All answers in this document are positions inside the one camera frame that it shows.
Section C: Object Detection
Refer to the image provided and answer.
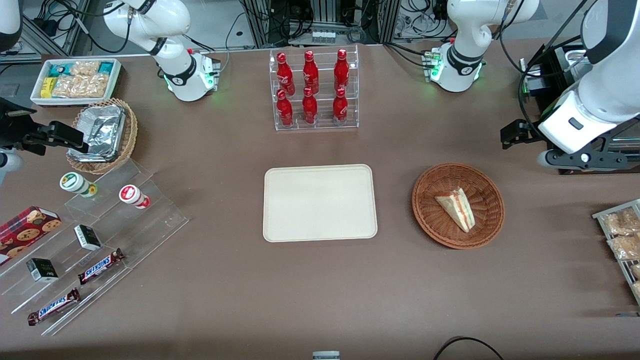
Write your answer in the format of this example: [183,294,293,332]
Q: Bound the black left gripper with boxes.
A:
[501,120,633,171]

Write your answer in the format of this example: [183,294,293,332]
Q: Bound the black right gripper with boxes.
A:
[0,97,90,154]

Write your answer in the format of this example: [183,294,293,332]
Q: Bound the triangle sandwich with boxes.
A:
[434,188,475,234]

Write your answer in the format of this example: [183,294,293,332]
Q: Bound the tan oval wicker basket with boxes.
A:
[66,98,139,175]

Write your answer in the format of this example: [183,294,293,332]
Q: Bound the white rectangular snack tray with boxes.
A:
[30,58,123,107]

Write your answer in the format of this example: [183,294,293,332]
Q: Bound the brown round wicker basket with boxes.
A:
[412,162,506,250]

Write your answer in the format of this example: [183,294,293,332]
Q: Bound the beige plastic serving tray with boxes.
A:
[263,164,379,243]

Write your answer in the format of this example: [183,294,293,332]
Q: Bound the silver foil container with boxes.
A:
[69,104,126,162]

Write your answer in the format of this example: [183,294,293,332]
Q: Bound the green lid white cup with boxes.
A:
[59,171,99,199]

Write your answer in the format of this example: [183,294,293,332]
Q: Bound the large clear cracker bag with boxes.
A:
[51,73,110,100]

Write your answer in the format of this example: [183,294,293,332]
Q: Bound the black food warmer machine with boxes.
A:
[518,44,640,176]

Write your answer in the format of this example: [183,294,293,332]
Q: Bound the small clear cracker bag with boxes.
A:
[70,60,101,79]

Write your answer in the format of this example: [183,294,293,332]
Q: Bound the red lid white cup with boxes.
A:
[118,184,151,210]

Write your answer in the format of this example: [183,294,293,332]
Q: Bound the small black box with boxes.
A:
[25,257,59,284]
[73,224,103,252]

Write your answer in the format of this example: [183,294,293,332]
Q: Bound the red cookie box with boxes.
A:
[0,205,63,266]

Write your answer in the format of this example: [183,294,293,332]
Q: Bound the clear acrylic stepped shelf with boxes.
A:
[0,159,190,337]

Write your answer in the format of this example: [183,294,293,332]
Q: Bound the snickers chocolate bar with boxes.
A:
[27,288,81,327]
[77,248,125,286]

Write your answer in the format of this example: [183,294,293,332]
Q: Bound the red cola bottle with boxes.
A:
[333,48,351,93]
[303,50,320,96]
[332,87,350,126]
[301,87,319,125]
[275,89,295,128]
[276,52,296,97]

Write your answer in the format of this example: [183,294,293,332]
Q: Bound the clear acrylic bottle rack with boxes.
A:
[269,44,360,132]

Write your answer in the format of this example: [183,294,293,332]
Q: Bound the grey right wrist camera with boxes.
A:
[0,151,24,186]

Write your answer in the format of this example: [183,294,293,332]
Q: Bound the grey wire rack tray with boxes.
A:
[592,198,640,306]

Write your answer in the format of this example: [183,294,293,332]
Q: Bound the black looped cable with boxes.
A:
[432,336,506,360]

